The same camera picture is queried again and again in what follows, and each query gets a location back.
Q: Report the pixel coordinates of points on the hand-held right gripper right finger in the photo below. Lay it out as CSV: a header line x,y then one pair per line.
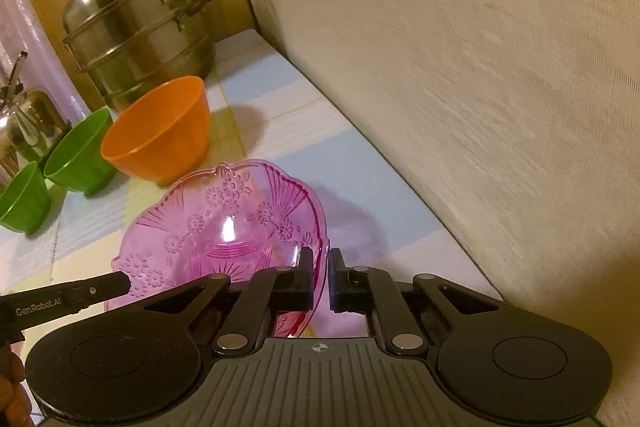
x,y
336,279

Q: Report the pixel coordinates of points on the checkered pastel tablecloth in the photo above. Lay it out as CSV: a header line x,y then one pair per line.
x,y
310,147

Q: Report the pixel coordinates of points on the large green plastic bowl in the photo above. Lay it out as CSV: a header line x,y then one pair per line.
x,y
80,157

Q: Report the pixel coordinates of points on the orange plastic bowl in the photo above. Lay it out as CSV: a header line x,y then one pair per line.
x,y
160,132

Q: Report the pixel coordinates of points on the pink transparent flower-pattern plate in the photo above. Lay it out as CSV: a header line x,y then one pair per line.
x,y
225,227

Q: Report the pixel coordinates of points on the stainless steel kettle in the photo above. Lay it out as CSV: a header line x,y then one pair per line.
x,y
27,117

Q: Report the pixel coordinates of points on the person's left hand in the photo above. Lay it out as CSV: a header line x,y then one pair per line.
x,y
11,387

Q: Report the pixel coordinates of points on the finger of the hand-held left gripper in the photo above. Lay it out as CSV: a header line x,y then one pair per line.
x,y
107,287

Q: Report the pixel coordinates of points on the pale purple curtain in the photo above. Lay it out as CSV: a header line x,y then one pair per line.
x,y
30,32

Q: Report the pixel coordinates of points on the stainless steel steamer pot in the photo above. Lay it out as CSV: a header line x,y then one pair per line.
x,y
135,27

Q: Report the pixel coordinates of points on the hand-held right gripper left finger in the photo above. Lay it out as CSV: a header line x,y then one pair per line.
x,y
304,279

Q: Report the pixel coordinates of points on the small green plastic bowl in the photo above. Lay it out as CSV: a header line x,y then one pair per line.
x,y
22,202

